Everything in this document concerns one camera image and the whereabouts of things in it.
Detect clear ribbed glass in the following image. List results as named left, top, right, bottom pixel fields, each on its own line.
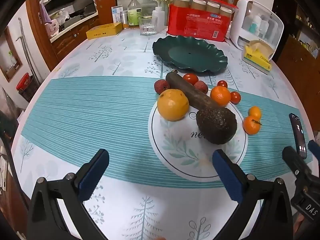
left=139, top=16, right=158, bottom=36

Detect orange tangerine with stem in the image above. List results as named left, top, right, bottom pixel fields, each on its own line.
left=243, top=116, right=262, bottom=135

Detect red-lid jar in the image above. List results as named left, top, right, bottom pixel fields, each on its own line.
left=16, top=72, right=35, bottom=100

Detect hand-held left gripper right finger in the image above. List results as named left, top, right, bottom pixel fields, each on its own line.
left=212, top=149, right=293, bottom=240

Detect purple hanging cloth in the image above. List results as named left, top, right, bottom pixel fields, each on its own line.
left=40, top=4, right=54, bottom=24

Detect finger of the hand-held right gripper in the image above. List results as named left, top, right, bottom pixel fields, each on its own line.
left=282, top=146, right=313, bottom=180
left=308, top=140, right=320, bottom=161

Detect dark green scalloped plate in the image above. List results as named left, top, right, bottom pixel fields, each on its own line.
left=152, top=35, right=228, bottom=73

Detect large orange mandarin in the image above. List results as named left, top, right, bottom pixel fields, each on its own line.
left=210, top=86, right=231, bottom=107

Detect white storage box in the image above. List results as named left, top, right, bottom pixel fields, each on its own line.
left=229, top=0, right=285, bottom=62

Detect yellow flat box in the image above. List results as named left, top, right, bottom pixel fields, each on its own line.
left=86, top=22, right=123, bottom=40

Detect small yellow-orange tangerine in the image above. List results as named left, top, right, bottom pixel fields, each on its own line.
left=249, top=106, right=262, bottom=119

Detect white squeeze bottle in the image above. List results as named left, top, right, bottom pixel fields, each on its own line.
left=152, top=1, right=165, bottom=29

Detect red paper cup package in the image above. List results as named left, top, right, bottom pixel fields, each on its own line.
left=167, top=0, right=238, bottom=42

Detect yellow tissue pack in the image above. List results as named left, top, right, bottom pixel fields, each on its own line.
left=241, top=40, right=274, bottom=72

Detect large yellow-orange orange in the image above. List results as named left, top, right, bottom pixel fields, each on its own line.
left=157, top=89, right=189, bottom=121

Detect glass bottle green label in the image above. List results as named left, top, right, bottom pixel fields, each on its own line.
left=127, top=0, right=142, bottom=29

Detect silver tin can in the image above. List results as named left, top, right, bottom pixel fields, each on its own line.
left=120, top=10, right=129, bottom=29

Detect white paper card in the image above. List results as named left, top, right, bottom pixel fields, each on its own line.
left=111, top=5, right=124, bottom=23

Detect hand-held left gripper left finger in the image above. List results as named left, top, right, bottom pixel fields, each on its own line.
left=26, top=149, right=110, bottom=240

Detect red lychee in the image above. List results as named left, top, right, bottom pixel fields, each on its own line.
left=194, top=80, right=208, bottom=93
left=154, top=79, right=170, bottom=95

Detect dark green avocado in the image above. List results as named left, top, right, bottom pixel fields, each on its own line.
left=196, top=107, right=237, bottom=145

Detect black smartphone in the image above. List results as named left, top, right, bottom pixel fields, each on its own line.
left=289, top=113, right=307, bottom=159

